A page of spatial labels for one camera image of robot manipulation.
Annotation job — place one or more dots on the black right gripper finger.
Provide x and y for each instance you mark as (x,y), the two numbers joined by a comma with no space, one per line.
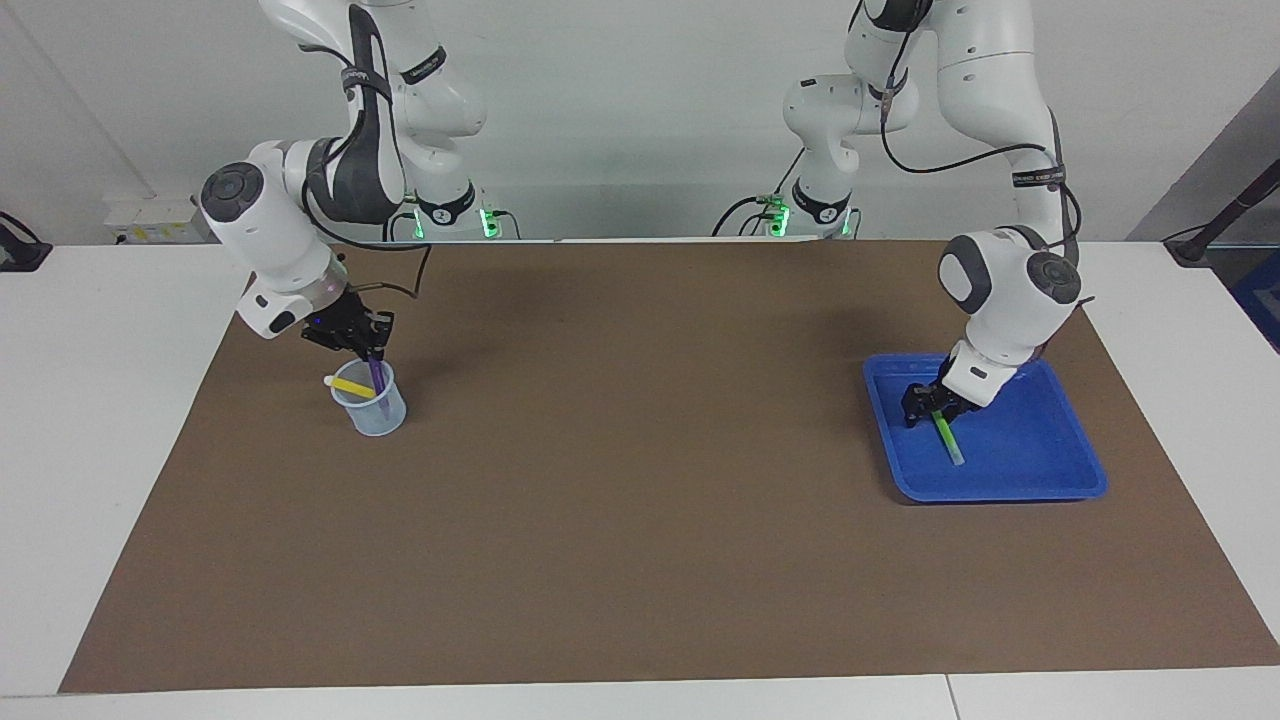
(383,330)
(360,351)

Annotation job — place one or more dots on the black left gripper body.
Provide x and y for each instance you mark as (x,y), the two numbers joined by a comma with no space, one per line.
(940,395)

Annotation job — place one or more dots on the light blue mesh pen cup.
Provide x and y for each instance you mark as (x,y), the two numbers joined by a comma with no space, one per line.
(378,418)

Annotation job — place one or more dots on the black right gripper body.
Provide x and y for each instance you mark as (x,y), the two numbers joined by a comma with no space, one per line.
(340,325)

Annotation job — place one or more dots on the black clamp mount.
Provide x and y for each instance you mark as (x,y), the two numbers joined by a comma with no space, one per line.
(20,250)

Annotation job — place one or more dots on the green highlighter pen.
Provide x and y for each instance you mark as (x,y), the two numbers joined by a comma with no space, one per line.
(950,442)

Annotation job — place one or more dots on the black stand pole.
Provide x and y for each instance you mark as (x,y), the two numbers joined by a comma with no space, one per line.
(1235,205)

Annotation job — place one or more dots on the white power strip box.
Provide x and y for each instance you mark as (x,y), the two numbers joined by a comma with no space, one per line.
(150,220)

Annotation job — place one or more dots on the purple highlighter pen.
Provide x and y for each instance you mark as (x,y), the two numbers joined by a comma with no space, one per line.
(378,380)

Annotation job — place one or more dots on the yellow highlighter pen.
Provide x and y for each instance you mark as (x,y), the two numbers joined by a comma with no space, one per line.
(350,385)

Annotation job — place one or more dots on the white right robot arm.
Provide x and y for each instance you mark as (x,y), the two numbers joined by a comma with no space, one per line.
(270,230)

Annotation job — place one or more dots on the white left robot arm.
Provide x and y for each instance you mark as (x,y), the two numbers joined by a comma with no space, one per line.
(1010,290)

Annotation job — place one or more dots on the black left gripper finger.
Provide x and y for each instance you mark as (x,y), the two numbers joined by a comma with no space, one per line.
(915,408)
(965,409)

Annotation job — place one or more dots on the brown table mat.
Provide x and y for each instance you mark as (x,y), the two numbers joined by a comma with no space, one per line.
(640,500)

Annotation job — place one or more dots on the blue plastic tray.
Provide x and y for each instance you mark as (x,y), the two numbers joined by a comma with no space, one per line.
(1030,450)

